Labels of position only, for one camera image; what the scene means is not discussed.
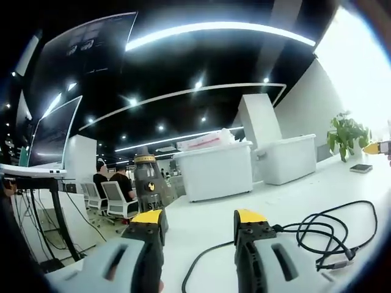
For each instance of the white mesh office chair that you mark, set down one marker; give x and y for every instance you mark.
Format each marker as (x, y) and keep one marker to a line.
(117, 198)
(93, 195)

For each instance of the green potted plant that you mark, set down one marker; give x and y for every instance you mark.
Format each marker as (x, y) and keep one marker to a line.
(346, 134)

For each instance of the white packaging with red stripe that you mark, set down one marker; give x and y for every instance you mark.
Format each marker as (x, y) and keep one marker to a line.
(207, 142)

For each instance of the long ceiling light strip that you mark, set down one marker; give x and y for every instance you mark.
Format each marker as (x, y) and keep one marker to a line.
(220, 27)

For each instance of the large dark curved monitor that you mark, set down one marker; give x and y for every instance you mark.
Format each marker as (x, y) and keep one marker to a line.
(82, 52)

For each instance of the large white storage bin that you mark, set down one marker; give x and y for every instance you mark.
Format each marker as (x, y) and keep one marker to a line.
(217, 177)

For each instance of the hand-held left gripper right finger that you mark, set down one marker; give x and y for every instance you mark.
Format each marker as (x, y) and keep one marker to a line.
(268, 265)

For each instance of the white storage bin with lid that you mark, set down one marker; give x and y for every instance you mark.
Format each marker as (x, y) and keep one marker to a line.
(290, 161)

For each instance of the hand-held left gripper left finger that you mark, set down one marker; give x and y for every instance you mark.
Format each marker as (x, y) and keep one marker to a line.
(122, 262)

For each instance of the white desktop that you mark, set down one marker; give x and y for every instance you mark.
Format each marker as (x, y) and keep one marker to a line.
(214, 221)

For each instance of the white laptop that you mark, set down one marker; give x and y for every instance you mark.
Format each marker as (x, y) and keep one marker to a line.
(50, 137)

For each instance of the black smartphone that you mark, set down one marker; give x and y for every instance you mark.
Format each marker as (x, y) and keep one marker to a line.
(361, 168)

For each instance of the black laptop stand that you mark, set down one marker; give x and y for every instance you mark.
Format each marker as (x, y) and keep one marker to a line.
(61, 213)

